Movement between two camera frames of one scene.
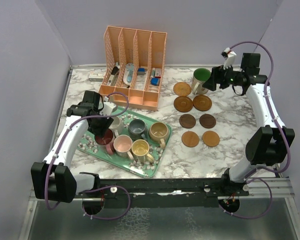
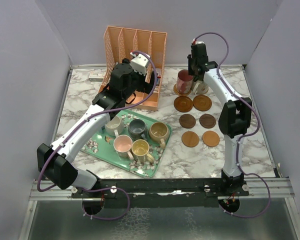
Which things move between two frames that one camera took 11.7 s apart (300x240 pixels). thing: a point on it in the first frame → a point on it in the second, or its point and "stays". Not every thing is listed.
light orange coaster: [210, 138] stays
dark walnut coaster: [207, 121] stays
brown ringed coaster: [183, 104] stays
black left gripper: [100, 131] → [147, 87]
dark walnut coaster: [187, 121] stays
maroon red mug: [106, 138] → [184, 82]
